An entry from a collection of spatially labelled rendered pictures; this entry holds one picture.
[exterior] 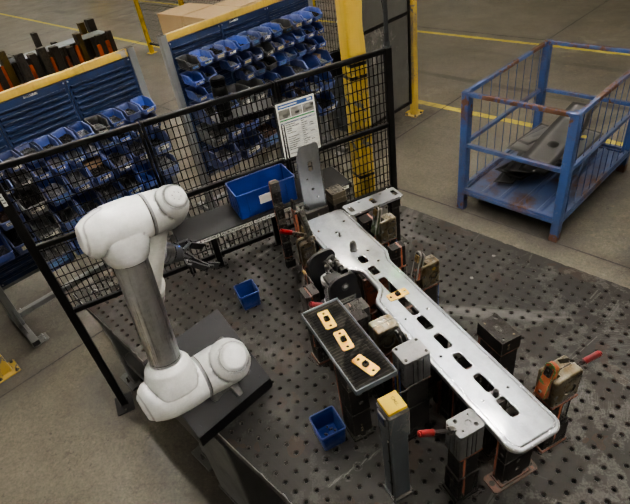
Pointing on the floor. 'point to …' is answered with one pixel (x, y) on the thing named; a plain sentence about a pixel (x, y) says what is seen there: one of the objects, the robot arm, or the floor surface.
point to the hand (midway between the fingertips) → (209, 255)
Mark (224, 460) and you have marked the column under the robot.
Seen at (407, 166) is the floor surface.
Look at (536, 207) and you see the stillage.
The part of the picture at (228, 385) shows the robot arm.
